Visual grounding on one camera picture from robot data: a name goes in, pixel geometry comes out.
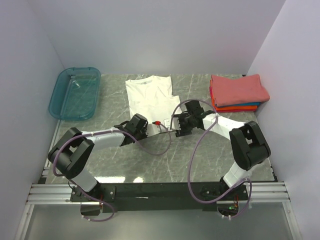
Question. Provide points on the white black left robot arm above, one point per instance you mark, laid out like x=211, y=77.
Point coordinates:
x=72, y=151

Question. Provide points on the white t shirt red print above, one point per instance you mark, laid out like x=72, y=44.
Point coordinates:
x=151, y=97

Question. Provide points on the aluminium rail frame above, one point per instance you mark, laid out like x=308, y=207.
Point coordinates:
x=49, y=215

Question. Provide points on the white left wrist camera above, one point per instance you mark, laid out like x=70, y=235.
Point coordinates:
x=153, y=129

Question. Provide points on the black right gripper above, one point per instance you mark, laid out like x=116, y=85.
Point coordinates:
x=182, y=132

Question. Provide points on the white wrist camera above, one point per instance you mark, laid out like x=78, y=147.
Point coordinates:
x=153, y=129
x=172, y=125

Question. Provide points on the teal plastic bin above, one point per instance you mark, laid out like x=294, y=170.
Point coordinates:
x=75, y=94

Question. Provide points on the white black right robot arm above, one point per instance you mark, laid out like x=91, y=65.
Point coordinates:
x=248, y=144

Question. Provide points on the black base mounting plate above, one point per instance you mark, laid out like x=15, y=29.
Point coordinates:
x=161, y=196

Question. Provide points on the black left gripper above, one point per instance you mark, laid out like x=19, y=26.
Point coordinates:
x=145, y=131

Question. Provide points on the blue folded t shirt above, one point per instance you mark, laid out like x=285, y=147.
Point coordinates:
x=239, y=105

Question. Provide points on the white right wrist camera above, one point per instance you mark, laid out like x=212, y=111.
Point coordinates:
x=172, y=125

